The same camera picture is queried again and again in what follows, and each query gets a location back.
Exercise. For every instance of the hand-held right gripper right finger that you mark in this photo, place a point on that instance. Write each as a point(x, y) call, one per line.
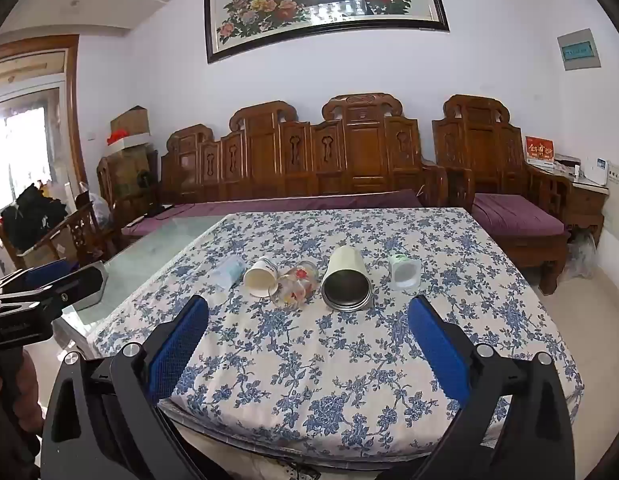
point(439, 355)

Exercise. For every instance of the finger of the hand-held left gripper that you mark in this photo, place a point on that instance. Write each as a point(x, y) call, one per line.
point(77, 285)
point(44, 269)

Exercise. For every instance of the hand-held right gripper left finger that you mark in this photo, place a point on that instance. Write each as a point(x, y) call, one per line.
point(177, 352)

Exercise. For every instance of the white green plastic cup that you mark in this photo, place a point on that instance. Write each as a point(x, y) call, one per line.
point(404, 272)

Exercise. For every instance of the clear blue plastic cup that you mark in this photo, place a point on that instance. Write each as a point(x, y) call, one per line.
point(227, 274)

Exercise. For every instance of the white paper cup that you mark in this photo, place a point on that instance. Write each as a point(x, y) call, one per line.
point(262, 280)

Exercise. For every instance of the cream steel tumbler cup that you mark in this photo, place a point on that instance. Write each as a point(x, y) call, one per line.
point(345, 270)

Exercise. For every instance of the floral printed glass cup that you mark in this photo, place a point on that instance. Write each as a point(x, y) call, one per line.
point(295, 286)

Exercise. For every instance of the person's left hand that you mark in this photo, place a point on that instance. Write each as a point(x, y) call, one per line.
point(32, 390)

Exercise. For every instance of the small wooden chair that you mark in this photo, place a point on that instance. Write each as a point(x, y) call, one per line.
point(82, 232)

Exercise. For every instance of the black bag pile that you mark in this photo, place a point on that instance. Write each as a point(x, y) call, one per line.
point(34, 217)

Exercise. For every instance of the white plastic bag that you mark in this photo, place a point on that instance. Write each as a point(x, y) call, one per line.
point(97, 210)

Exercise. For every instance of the blue floral tablecloth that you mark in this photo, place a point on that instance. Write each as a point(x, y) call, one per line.
point(299, 360)

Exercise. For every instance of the white flat box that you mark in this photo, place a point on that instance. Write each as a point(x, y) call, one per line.
point(132, 142)

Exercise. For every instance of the square purple seat cushion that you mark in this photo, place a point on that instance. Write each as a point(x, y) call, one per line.
point(514, 215)

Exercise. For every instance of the brown cardboard box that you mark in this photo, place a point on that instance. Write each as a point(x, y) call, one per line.
point(131, 121)

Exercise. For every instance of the clear plastic bag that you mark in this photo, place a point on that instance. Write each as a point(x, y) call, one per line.
point(582, 257)

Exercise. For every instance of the long purple sofa cushion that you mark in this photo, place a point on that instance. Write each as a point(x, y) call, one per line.
point(289, 205)

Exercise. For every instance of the carved wooden armchair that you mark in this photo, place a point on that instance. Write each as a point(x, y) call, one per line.
point(479, 155)

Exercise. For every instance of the wooden side table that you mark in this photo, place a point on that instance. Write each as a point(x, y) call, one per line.
point(584, 205)

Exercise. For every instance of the carved wooden sofa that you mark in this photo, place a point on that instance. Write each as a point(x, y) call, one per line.
point(359, 155)

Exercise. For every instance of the red desk calendar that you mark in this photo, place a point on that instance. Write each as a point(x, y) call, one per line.
point(539, 152)

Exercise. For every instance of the white blue router box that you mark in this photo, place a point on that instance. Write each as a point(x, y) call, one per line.
point(598, 171)

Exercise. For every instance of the framed peacock flower painting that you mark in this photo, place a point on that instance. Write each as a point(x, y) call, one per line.
point(314, 5)

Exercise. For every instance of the wooden door frame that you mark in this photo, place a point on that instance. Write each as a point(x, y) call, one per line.
point(72, 110)

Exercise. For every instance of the white wall notice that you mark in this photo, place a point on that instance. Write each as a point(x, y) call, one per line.
point(618, 205)

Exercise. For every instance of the wall electrical panel box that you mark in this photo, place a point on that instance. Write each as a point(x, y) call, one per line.
point(580, 51)

